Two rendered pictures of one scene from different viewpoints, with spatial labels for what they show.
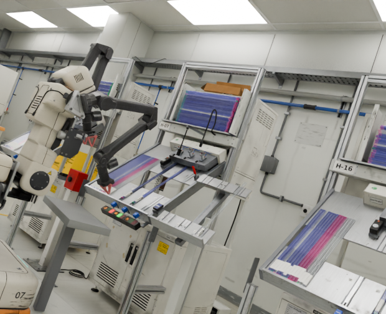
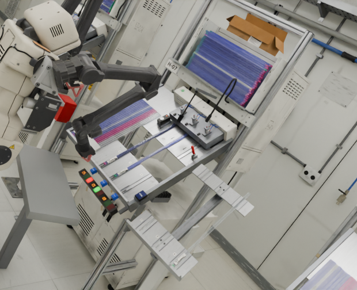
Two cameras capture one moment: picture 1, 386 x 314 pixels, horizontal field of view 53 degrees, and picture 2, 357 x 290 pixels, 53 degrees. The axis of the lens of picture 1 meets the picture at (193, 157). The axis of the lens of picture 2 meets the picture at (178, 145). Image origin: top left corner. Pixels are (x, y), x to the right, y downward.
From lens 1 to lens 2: 90 cm
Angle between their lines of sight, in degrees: 20
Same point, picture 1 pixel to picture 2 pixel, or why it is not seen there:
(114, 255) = (92, 203)
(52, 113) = (17, 75)
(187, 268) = (160, 273)
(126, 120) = (133, 33)
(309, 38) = not seen: outside the picture
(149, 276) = (124, 243)
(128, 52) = not seen: outside the picture
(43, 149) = (3, 121)
